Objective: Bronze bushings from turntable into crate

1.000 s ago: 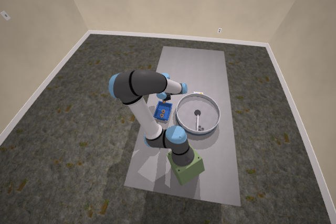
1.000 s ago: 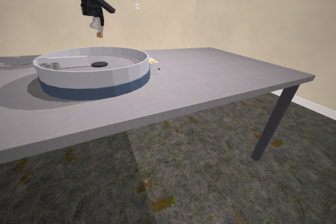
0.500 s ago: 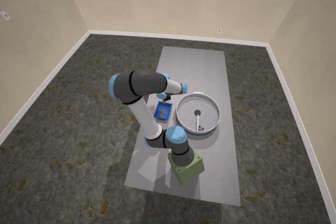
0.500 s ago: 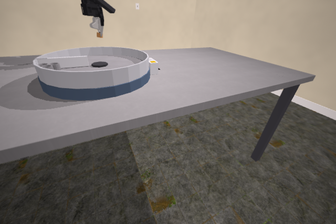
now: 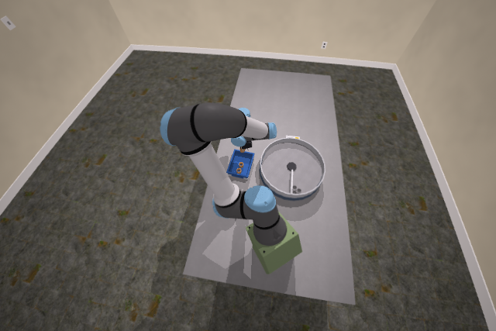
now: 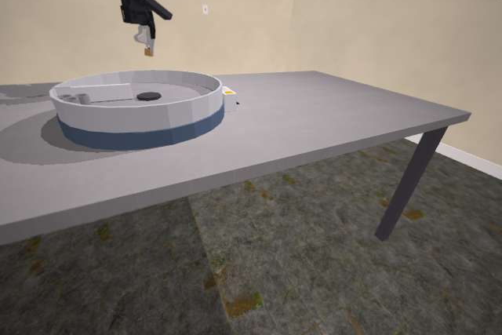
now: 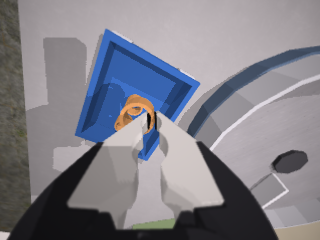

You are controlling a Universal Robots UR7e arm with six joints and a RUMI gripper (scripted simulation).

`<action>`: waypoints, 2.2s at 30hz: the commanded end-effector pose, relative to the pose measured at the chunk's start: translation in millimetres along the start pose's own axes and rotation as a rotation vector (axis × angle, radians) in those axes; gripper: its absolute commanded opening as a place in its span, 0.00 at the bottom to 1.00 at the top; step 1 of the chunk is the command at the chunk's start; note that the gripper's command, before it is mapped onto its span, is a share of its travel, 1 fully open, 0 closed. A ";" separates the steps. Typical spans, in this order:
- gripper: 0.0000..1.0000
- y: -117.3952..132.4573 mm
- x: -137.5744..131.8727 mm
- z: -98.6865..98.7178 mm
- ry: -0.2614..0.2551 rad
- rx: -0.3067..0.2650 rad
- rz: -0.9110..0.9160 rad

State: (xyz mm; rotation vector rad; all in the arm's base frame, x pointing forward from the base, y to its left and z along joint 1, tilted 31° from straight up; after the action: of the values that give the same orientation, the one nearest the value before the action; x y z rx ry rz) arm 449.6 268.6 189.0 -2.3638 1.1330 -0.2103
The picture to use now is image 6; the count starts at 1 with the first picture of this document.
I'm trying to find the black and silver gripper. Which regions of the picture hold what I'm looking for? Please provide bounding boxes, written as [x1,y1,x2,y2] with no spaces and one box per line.
[120,0,155,55]

